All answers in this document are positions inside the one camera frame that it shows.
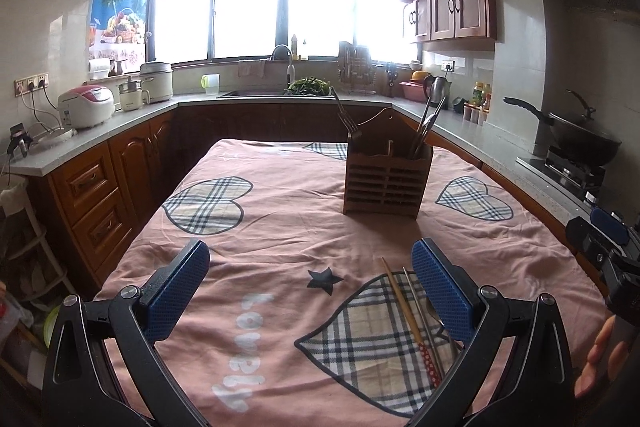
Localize gas stove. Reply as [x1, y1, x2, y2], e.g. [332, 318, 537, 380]
[517, 146, 608, 208]

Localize small black device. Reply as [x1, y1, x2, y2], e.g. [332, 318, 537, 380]
[7, 123, 35, 158]

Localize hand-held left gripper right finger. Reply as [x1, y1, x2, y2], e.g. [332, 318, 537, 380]
[400, 238, 573, 427]

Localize white pink rice cooker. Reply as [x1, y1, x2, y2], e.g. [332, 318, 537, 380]
[57, 86, 116, 129]

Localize wooden chopstick red floral end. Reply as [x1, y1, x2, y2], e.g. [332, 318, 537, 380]
[381, 257, 443, 385]

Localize tropical fruit wall poster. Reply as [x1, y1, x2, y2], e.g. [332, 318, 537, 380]
[89, 0, 152, 74]

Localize small white electric pot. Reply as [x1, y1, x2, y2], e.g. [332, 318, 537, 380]
[116, 77, 151, 112]

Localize hanging dish cloth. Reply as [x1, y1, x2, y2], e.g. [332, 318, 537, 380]
[238, 60, 267, 80]

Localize grey kitchen countertop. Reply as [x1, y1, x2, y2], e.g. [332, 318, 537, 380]
[7, 89, 601, 218]

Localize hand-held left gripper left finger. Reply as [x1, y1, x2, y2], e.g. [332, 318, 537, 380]
[41, 238, 211, 427]

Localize metal chopstick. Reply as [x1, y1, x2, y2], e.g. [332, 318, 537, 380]
[402, 267, 446, 375]
[412, 94, 434, 158]
[417, 96, 447, 158]

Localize wall power outlet strip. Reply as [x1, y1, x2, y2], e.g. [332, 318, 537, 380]
[13, 73, 50, 96]

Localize dish drying rack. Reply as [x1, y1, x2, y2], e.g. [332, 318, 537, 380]
[338, 41, 377, 95]

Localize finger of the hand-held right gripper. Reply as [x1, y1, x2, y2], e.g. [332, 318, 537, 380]
[590, 206, 632, 249]
[566, 216, 622, 271]

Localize large kitchen window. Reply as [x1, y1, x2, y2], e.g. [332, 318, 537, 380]
[152, 0, 418, 66]

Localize kitchen sink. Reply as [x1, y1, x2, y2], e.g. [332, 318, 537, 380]
[217, 89, 288, 98]

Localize wooden utensil holder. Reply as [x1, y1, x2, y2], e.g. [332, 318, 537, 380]
[342, 108, 434, 220]

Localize large white cooker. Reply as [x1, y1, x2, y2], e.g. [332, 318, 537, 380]
[139, 61, 174, 104]

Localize black power cable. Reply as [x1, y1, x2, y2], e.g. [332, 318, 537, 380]
[22, 87, 66, 128]

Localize person's right hand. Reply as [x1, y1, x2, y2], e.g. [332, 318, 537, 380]
[573, 314, 618, 400]

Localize pink heart-patch tablecloth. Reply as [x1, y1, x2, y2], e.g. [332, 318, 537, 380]
[92, 138, 608, 427]

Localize steel electric kettle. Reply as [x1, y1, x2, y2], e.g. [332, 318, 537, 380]
[423, 75, 452, 108]

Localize white storage rack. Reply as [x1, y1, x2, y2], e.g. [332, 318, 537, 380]
[0, 177, 76, 388]

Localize chrome kitchen faucet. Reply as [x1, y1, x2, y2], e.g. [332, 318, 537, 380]
[271, 45, 297, 90]

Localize pink plastic basin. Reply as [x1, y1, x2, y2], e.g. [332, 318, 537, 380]
[399, 79, 428, 102]

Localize black wok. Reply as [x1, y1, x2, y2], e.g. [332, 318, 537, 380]
[503, 89, 622, 166]

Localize metal spoon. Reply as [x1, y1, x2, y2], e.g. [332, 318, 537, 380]
[425, 299, 461, 360]

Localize green leafy vegetables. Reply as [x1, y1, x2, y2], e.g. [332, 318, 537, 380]
[287, 77, 333, 96]

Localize spice jar set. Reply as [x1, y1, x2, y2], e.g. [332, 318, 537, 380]
[463, 103, 488, 126]

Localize long metal utensil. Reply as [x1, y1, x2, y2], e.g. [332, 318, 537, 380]
[330, 92, 352, 130]

